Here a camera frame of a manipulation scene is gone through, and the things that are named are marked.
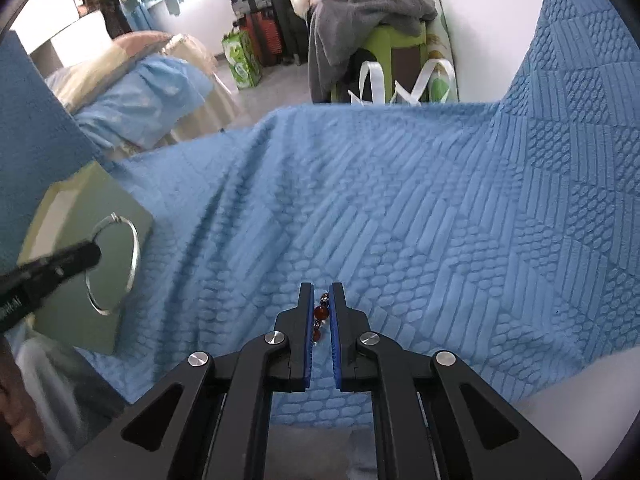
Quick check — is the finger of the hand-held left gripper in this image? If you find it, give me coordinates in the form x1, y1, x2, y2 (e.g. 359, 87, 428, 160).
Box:
17, 240, 103, 294

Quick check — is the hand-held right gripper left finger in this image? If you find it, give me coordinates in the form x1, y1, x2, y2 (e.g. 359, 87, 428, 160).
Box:
52, 282, 317, 480

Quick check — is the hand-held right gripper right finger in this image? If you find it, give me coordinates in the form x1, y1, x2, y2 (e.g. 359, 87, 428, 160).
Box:
327, 282, 584, 480

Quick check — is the red beaded bracelet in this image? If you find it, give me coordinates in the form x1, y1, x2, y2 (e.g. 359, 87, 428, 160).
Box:
312, 290, 332, 345

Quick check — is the green jewelry box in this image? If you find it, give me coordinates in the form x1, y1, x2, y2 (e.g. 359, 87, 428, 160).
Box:
19, 161, 154, 357

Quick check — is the silver bangle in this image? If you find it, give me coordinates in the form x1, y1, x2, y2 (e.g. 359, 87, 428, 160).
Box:
84, 213, 142, 317

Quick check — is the person's left hand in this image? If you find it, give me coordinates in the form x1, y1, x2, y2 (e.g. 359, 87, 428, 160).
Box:
0, 336, 47, 459

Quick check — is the blue textured blanket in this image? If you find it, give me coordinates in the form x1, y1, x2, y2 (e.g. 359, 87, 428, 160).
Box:
0, 0, 640, 428

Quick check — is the light blue pillow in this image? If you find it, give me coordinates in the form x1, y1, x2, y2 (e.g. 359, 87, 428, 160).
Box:
74, 55, 214, 152

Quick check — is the beige quilt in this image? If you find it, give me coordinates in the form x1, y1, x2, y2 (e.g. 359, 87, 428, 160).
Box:
49, 31, 253, 162

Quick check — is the white cabinet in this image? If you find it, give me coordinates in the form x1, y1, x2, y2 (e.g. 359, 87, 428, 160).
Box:
9, 7, 109, 70

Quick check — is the green shopping bag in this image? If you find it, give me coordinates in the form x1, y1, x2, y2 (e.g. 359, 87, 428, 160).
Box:
222, 30, 264, 91

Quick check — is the red suitcase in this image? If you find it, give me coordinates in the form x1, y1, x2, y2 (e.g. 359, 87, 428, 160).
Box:
239, 9, 284, 67

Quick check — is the leaf print panel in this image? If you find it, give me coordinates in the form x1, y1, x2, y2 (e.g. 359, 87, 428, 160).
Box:
401, 0, 460, 104

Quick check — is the green plastic stool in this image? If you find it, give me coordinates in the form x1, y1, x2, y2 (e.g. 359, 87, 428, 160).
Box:
329, 24, 432, 107

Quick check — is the grey clothing pile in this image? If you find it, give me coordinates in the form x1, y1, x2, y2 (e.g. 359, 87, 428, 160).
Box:
306, 0, 439, 104

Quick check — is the white handled bag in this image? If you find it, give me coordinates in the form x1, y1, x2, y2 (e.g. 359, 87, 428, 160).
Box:
346, 58, 457, 107

